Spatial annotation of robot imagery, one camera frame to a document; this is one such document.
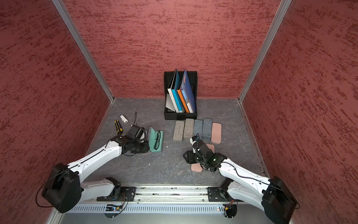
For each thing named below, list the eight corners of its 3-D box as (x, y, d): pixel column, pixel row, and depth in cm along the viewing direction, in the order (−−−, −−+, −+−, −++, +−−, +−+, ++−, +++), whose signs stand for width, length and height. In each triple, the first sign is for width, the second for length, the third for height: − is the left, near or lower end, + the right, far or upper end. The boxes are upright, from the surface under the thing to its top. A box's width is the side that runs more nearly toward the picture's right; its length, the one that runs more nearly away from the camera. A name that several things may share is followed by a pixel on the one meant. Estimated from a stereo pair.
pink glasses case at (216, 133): (210, 142, 96) (211, 141, 94) (211, 123, 106) (212, 121, 104) (220, 144, 95) (221, 142, 93) (220, 125, 106) (221, 123, 103)
